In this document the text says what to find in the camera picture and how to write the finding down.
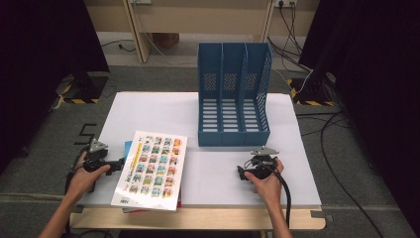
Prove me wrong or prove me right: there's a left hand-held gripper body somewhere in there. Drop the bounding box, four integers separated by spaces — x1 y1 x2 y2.
82 138 115 173

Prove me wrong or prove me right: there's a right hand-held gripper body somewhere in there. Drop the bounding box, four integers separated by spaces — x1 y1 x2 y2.
244 146 280 181

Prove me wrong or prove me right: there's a blue plastic file rack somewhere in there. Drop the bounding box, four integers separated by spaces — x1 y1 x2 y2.
196 42 273 148

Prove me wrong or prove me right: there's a white book with picture grid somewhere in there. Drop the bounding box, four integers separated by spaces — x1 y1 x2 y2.
110 130 188 212

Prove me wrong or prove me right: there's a person's right hand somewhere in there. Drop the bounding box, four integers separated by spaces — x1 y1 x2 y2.
244 160 285 206

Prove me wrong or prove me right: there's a person's left hand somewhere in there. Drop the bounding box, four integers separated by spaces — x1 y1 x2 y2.
67 151 112 199

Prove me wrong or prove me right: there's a white board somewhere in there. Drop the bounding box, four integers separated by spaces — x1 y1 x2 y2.
78 91 323 209

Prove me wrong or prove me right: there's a black stand base hazard tape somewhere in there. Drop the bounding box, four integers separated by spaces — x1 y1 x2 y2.
54 72 110 105
286 70 338 107

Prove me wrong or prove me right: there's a black curtain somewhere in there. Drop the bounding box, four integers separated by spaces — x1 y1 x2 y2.
0 0 111 173
298 0 420 229

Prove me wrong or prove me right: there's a beige wooden desk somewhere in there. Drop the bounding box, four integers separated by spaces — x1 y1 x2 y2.
82 0 321 64

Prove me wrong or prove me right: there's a thick black gripper cable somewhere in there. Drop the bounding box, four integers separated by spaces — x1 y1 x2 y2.
261 162 292 229

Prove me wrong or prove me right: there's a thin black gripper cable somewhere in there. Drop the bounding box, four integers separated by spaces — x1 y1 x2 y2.
63 145 115 238

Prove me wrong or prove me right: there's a long black floor cable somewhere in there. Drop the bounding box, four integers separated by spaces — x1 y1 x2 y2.
295 110 385 238

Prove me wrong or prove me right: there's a short black floor cable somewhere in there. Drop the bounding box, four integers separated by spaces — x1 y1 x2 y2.
100 39 137 54

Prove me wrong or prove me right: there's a white floor cable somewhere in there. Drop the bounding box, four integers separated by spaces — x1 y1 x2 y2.
143 33 199 66

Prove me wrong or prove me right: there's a black cable bundle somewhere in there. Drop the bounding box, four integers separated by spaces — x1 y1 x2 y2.
266 2 313 72

